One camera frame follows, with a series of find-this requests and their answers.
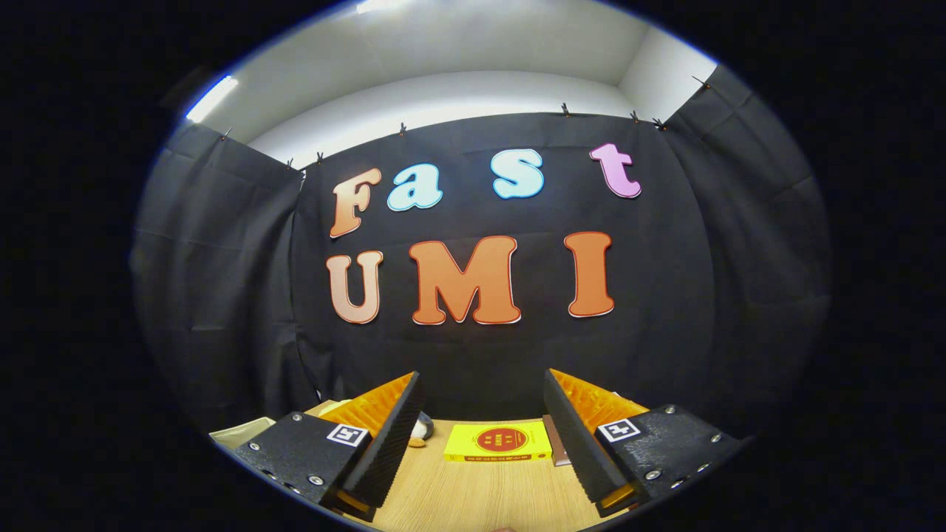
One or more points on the brown fabric storage box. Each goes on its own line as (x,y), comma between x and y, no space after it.
(240,432)

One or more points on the row of small cloth clips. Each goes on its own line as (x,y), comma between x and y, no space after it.
(565,111)

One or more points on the penguin plush toy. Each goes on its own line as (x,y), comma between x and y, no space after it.
(423,427)

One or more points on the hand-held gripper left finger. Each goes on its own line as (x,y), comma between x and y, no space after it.
(392,451)

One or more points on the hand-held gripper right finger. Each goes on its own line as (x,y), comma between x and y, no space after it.
(580,451)

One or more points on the yellow bun plush toy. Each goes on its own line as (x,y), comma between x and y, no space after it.
(336,404)

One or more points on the yellow book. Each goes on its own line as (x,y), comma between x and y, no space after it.
(499,442)

